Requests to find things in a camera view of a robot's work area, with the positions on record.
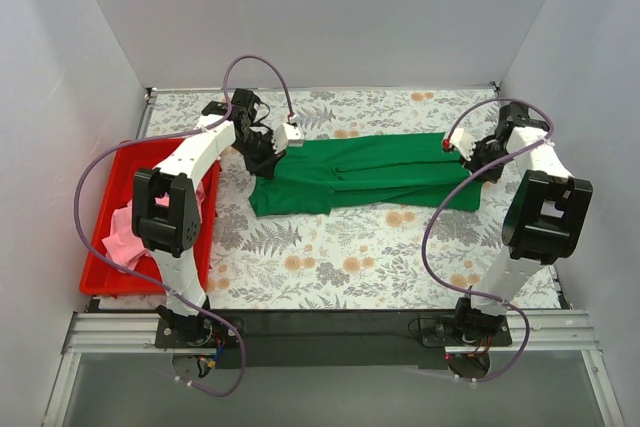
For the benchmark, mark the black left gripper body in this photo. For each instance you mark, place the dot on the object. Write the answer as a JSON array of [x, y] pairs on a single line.
[[262, 160]]

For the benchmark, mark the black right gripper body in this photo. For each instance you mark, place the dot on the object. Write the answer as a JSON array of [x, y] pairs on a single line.
[[476, 159]]

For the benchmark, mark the green t shirt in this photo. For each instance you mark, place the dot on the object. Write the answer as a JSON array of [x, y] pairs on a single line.
[[323, 175]]

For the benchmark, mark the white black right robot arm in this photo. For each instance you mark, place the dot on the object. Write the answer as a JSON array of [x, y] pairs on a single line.
[[542, 224]]

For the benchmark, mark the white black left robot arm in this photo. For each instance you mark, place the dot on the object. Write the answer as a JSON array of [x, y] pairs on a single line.
[[165, 212]]

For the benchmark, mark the red plastic bin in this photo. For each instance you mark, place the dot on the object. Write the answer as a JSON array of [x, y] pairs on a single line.
[[98, 277]]

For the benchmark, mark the floral patterned table mat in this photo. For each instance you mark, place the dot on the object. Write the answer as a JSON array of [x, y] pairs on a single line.
[[371, 257]]

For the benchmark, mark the pink t shirt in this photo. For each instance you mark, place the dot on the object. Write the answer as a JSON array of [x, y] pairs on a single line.
[[121, 245]]

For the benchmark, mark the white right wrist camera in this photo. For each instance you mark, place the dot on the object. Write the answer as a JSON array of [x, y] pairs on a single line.
[[461, 141]]

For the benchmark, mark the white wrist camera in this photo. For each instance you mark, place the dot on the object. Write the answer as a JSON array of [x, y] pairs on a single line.
[[461, 141], [287, 135]]

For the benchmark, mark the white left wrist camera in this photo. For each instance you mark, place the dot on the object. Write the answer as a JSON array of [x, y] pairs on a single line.
[[287, 135]]

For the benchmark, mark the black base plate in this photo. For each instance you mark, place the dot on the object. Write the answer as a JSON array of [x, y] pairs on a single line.
[[337, 338]]

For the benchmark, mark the aluminium frame rail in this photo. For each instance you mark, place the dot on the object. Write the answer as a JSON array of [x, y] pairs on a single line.
[[537, 330]]

